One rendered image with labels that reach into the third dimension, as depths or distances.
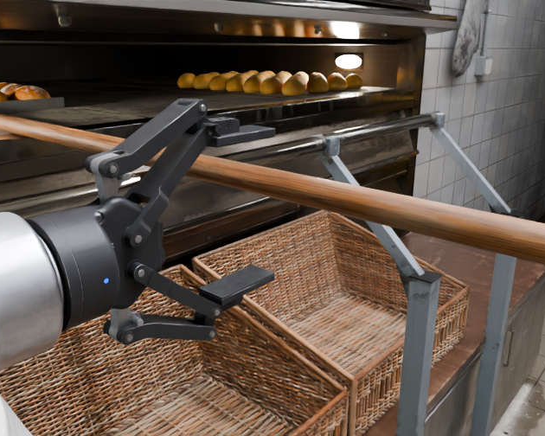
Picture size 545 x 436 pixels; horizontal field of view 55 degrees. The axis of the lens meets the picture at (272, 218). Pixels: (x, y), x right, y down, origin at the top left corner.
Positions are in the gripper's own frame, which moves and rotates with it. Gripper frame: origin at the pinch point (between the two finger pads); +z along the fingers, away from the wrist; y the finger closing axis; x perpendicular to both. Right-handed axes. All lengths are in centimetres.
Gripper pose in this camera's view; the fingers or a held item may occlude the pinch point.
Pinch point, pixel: (255, 207)
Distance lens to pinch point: 47.3
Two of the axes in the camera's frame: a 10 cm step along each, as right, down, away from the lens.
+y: 0.0, 9.5, 3.1
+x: 7.6, 2.0, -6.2
